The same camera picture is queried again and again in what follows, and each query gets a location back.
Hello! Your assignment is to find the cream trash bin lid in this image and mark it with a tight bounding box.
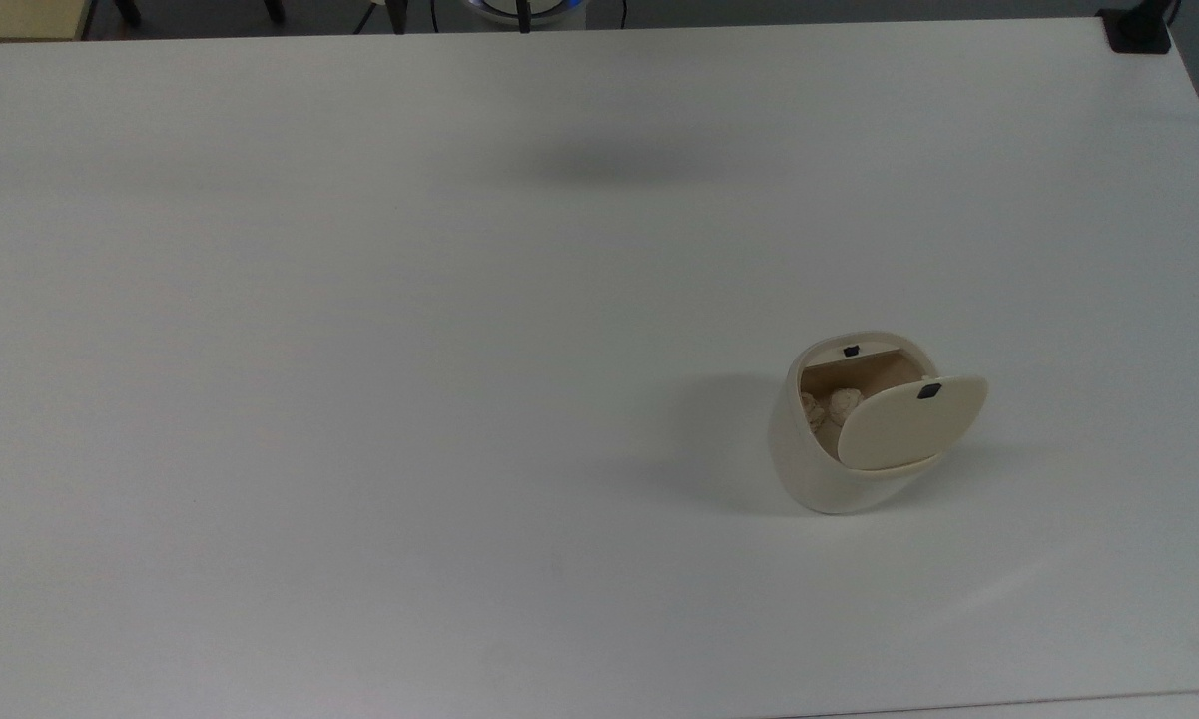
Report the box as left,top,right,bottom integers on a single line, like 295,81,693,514
837,373,989,472

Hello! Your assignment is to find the cream desktop trash bin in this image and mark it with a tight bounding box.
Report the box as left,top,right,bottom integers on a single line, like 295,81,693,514
767,331,960,516

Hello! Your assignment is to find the beige cabinet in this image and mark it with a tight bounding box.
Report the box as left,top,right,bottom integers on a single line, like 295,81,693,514
0,0,98,43

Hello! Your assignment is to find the black table clamp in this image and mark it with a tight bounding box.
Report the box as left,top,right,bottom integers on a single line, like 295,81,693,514
1097,0,1181,55

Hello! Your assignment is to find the white adjoining table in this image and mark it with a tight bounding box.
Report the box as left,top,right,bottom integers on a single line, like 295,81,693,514
784,690,1199,719

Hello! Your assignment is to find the white robot base blue ring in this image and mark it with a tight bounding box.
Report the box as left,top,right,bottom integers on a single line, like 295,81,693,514
459,0,588,30

